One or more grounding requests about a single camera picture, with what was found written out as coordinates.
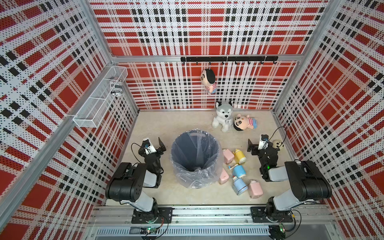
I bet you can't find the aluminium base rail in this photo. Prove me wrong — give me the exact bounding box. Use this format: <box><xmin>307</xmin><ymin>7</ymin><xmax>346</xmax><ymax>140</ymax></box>
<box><xmin>84</xmin><ymin>205</ymin><xmax>342</xmax><ymax>240</ymax></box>

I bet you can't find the green circuit board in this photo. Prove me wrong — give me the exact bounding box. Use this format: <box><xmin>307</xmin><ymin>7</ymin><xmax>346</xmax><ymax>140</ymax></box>
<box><xmin>140</xmin><ymin>227</ymin><xmax>158</xmax><ymax>235</ymax></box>
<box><xmin>269</xmin><ymin>226</ymin><xmax>286</xmax><ymax>240</ymax></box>

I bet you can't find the grey bin with plastic liner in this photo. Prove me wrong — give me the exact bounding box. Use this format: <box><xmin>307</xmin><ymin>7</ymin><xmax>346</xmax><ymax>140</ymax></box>
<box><xmin>170</xmin><ymin>129</ymin><xmax>224</xmax><ymax>189</ymax></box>

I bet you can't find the blue sharpener middle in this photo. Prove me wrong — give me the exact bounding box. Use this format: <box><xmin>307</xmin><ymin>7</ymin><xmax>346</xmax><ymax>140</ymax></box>
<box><xmin>229</xmin><ymin>164</ymin><xmax>247</xmax><ymax>179</ymax></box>

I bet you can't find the black wall hook rail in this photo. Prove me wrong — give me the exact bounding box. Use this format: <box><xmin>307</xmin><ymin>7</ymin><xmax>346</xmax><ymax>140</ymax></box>
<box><xmin>180</xmin><ymin>56</ymin><xmax>279</xmax><ymax>63</ymax></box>

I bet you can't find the black white can in basket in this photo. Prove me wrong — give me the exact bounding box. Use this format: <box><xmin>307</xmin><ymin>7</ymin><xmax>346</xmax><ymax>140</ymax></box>
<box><xmin>110</xmin><ymin>77</ymin><xmax>123</xmax><ymax>98</ymax></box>

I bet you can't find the right green circuit board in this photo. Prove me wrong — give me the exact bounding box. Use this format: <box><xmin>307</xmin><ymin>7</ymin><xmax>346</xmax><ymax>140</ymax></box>
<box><xmin>269</xmin><ymin>226</ymin><xmax>286</xmax><ymax>240</ymax></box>

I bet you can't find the husky plush toy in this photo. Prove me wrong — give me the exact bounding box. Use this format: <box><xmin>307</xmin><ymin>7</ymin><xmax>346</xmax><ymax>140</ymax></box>
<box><xmin>212</xmin><ymin>100</ymin><xmax>233</xmax><ymax>133</ymax></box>

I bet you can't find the hanging cartoon boy doll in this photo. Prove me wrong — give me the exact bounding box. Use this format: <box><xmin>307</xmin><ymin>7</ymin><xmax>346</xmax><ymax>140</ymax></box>
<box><xmin>200</xmin><ymin>69</ymin><xmax>217</xmax><ymax>94</ymax></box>

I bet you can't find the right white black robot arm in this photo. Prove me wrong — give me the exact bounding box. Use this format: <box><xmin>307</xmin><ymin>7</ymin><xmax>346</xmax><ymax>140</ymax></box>
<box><xmin>247</xmin><ymin>140</ymin><xmax>332</xmax><ymax>223</ymax></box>

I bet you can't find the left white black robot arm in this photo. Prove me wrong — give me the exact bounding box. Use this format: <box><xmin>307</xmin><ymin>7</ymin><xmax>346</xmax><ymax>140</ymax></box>
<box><xmin>105</xmin><ymin>138</ymin><xmax>167</xmax><ymax>224</ymax></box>

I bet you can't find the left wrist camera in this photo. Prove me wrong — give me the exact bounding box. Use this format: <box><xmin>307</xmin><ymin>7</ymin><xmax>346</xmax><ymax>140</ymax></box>
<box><xmin>142</xmin><ymin>138</ymin><xmax>156</xmax><ymax>155</ymax></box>

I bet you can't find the lying cartoon boy doll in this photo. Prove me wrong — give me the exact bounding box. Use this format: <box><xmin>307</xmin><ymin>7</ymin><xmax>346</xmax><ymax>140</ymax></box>
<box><xmin>233</xmin><ymin>115</ymin><xmax>258</xmax><ymax>131</ymax></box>

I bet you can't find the yellow pencil sharpener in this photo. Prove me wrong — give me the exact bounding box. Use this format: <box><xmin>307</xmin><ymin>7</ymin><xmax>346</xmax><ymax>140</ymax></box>
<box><xmin>233</xmin><ymin>149</ymin><xmax>247</xmax><ymax>165</ymax></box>

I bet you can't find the blue sharpener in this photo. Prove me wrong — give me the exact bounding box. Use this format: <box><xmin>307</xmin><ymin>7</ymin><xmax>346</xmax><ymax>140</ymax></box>
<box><xmin>232</xmin><ymin>176</ymin><xmax>248</xmax><ymax>196</ymax></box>
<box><xmin>229</xmin><ymin>164</ymin><xmax>247</xmax><ymax>179</ymax></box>

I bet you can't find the white wire wall basket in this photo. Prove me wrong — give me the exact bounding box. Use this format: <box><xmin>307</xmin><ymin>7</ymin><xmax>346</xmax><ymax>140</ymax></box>
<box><xmin>73</xmin><ymin>66</ymin><xmax>128</xmax><ymax>128</ymax></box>

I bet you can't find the left green circuit board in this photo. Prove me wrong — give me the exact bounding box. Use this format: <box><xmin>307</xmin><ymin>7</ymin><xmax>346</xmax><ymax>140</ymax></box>
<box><xmin>140</xmin><ymin>227</ymin><xmax>158</xmax><ymax>235</ymax></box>

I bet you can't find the blue sharpener front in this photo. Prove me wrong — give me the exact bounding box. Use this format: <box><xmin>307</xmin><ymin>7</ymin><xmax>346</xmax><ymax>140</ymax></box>
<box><xmin>232</xmin><ymin>176</ymin><xmax>248</xmax><ymax>196</ymax></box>

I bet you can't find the cream panda face ball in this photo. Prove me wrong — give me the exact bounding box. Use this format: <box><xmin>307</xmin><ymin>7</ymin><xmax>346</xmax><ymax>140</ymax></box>
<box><xmin>273</xmin><ymin>140</ymin><xmax>285</xmax><ymax>151</ymax></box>

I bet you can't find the pink sharpener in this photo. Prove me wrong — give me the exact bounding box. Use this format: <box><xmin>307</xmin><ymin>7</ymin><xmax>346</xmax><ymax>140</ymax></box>
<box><xmin>248</xmin><ymin>180</ymin><xmax>264</xmax><ymax>199</ymax></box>
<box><xmin>218</xmin><ymin>168</ymin><xmax>230</xmax><ymax>185</ymax></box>
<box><xmin>223</xmin><ymin>149</ymin><xmax>235</xmax><ymax>165</ymax></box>

